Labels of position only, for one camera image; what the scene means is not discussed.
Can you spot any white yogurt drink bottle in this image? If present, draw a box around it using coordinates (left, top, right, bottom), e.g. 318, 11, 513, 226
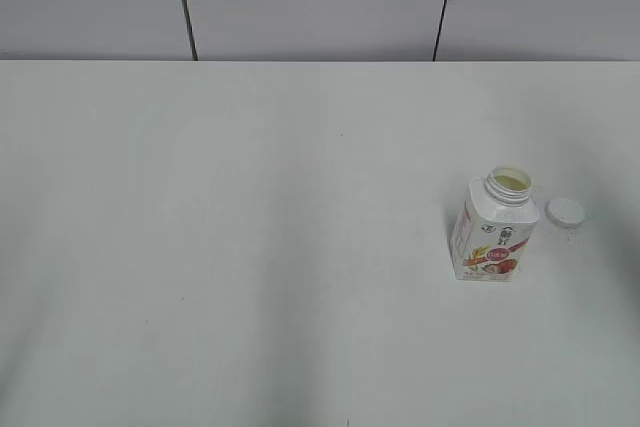
449, 166, 539, 282

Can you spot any white screw cap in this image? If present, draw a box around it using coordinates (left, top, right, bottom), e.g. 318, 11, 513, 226
545, 198, 586, 229

